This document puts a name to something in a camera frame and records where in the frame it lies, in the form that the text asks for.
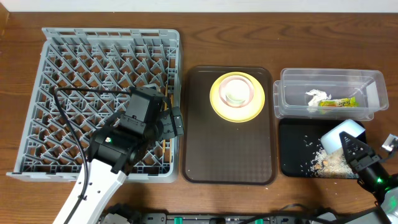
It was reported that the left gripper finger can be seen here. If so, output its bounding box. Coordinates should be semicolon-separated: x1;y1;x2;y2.
157;110;174;140
172;106;184;136

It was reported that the food scraps rice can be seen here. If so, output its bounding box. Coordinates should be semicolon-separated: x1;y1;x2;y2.
299;135;358;179

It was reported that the light blue bowl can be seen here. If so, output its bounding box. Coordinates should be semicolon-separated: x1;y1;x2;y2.
320;119;365;155

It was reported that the yellow green snack wrapper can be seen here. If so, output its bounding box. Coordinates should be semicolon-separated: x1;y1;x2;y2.
318;97;359;107

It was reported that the white tissue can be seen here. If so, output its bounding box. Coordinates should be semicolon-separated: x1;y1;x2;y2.
305;89;331;113

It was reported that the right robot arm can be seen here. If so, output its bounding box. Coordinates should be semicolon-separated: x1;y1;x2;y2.
339;131;397;223

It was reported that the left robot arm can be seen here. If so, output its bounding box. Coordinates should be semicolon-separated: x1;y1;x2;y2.
55;86;184;223

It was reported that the grey dishwasher rack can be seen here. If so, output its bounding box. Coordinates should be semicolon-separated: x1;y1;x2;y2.
9;27;182;182

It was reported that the dark brown serving tray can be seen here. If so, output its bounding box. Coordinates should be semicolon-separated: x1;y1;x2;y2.
182;67;277;185

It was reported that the black tray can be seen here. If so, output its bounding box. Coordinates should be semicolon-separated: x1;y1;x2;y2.
279;118;342;178

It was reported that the white cup in bowl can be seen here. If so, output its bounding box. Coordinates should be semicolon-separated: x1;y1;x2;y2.
226;91;249;107

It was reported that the pink bowl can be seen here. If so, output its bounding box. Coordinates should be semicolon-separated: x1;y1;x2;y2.
218;75;254;108

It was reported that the yellow plate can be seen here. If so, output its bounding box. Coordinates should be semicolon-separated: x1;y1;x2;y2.
210;72;266;123

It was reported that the clear plastic bin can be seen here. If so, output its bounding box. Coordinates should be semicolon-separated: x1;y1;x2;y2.
273;68;389;121

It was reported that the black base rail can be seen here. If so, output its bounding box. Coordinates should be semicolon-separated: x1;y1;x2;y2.
97;203;337;224

